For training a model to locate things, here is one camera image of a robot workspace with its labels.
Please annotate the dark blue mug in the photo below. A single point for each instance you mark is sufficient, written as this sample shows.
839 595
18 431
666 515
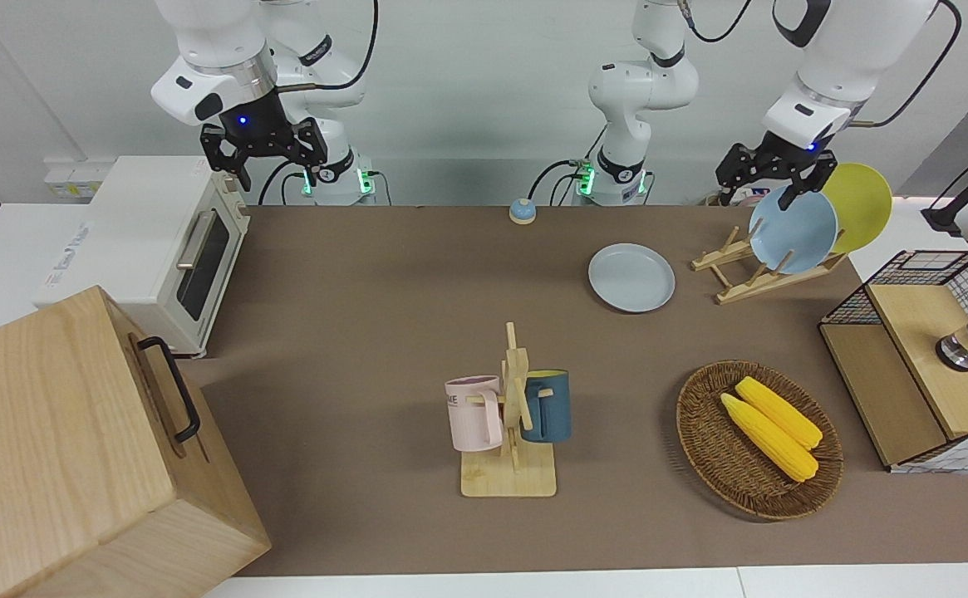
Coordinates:
554 407

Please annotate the pink mug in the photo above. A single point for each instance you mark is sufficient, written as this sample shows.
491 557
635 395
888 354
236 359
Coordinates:
471 423

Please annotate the yellow plate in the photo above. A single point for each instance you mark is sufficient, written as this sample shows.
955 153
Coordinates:
866 203

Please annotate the white toaster oven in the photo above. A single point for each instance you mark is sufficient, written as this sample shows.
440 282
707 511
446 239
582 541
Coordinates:
143 216

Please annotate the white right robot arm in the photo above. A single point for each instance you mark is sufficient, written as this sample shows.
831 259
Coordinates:
218 41

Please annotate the brown table mat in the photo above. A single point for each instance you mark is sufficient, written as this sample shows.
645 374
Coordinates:
367 291

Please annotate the gray plate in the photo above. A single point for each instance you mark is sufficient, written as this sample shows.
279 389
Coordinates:
631 278

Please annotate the wooden plate rack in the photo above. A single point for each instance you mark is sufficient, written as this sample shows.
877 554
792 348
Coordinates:
749 288

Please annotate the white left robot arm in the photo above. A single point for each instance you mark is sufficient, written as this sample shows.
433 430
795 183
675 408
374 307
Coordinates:
641 83

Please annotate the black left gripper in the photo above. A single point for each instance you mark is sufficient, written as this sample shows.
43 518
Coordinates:
783 152

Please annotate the wooden mug tree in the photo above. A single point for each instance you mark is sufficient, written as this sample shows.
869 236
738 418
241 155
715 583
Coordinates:
508 477

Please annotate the yellow corn cob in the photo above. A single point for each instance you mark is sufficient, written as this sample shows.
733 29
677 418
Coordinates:
783 411
770 440

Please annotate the brown wicker basket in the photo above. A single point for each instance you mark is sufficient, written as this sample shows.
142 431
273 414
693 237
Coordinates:
724 457

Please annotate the light blue plate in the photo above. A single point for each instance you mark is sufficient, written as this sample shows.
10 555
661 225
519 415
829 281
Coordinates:
795 232

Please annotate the small blue call bell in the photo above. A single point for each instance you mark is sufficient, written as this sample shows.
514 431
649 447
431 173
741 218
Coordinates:
523 213

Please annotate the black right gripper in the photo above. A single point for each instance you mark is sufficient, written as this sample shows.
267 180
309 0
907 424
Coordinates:
251 124

